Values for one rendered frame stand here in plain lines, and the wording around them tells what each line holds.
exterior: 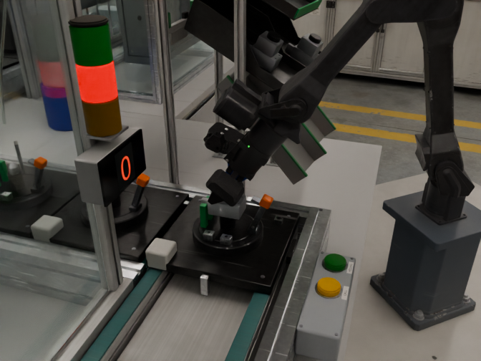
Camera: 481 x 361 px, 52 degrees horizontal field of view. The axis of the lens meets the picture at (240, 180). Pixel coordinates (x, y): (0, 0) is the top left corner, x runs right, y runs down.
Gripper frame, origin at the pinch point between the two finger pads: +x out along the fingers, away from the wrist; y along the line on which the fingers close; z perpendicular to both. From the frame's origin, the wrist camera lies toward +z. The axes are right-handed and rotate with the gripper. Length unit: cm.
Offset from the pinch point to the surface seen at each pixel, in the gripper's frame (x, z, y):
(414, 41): 31, -68, -396
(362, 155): 6, -30, -66
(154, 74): 43, 42, -86
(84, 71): -15.6, 24.8, 21.5
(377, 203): 2, -36, -40
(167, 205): 18.1, 6.0, -6.1
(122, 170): -4.9, 13.9, 19.8
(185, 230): 13.8, -0.1, 1.5
